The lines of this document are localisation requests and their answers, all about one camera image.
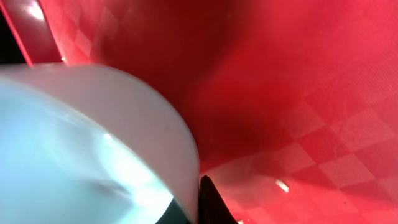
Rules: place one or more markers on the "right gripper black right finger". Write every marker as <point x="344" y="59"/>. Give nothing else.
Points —
<point x="211" y="207"/>

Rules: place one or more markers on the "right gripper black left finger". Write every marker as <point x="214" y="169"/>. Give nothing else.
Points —
<point x="173" y="215"/>

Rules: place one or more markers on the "light blue bowl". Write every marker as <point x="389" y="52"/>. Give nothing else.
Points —
<point x="91" y="144"/>

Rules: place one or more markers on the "red serving tray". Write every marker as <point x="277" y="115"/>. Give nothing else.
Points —
<point x="292" y="103"/>

